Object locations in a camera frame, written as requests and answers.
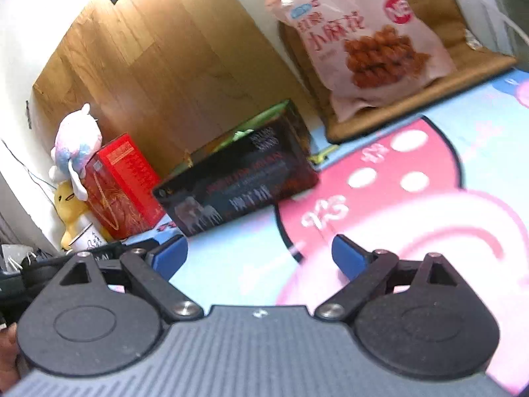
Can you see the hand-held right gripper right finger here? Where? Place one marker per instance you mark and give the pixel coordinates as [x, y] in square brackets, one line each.
[349, 258]

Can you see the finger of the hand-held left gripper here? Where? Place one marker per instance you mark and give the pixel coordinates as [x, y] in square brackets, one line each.
[111, 251]

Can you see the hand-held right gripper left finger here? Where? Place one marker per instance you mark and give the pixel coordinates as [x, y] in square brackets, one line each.
[170, 258]

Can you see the black cardboard box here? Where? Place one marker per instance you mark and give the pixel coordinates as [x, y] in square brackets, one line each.
[244, 186]

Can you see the bright green snack packet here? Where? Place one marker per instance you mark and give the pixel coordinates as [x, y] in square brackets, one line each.
[268, 115]

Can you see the person's left hand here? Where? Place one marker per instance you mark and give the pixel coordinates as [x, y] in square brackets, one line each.
[7, 355]

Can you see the white cup with script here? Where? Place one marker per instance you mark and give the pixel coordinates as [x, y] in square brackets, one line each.
[91, 240]

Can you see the yellow plush toy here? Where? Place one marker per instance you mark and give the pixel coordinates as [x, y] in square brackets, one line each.
[71, 211]

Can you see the red cardboard box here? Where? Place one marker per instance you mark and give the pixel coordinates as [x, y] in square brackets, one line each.
[124, 186]

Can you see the printed cartoon blanket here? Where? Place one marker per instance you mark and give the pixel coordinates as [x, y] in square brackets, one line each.
[413, 198]

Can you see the pink and white plush toy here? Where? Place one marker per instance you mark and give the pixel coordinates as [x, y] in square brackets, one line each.
[76, 149]

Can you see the wooden board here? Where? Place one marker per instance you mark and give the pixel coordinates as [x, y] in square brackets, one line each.
[157, 58]

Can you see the pink snack bag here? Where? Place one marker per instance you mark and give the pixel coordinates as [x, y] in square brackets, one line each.
[363, 45]

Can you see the brown seat cushion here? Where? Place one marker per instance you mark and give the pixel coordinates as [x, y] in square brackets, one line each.
[458, 25]

